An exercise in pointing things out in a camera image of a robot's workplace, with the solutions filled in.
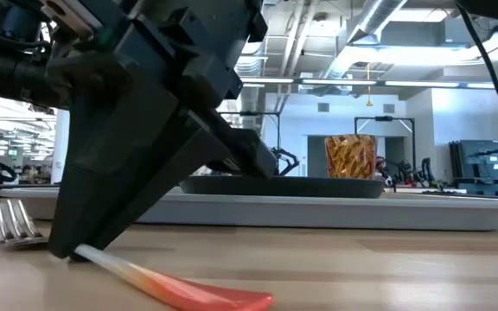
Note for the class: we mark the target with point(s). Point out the other station black robot arm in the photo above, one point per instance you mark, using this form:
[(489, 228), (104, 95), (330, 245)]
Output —
[(288, 160)]

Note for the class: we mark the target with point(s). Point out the grey blue machine cabinet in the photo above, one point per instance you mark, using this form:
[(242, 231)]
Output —
[(482, 164)]

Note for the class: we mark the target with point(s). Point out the white column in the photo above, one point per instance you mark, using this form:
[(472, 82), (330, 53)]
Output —
[(60, 147)]

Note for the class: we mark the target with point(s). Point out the yellow hanging tag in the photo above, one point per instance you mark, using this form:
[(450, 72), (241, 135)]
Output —
[(368, 101)]

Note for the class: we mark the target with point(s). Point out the silver ventilation duct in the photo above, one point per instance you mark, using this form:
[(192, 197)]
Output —
[(374, 21), (249, 65)]

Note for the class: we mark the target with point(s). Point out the long ceiling light bar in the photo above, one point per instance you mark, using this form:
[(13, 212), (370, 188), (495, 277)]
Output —
[(340, 82)]

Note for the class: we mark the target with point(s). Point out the grey plastic tray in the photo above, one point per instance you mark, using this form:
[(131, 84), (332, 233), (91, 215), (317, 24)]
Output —
[(318, 213)]

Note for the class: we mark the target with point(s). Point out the black round plate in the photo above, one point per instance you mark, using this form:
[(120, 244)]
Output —
[(296, 186)]

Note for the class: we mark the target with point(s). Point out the amber faceted cup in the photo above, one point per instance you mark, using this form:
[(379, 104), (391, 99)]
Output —
[(350, 157)]

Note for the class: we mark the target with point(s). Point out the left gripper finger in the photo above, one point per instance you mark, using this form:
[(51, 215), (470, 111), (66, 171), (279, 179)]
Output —
[(240, 151), (102, 173)]

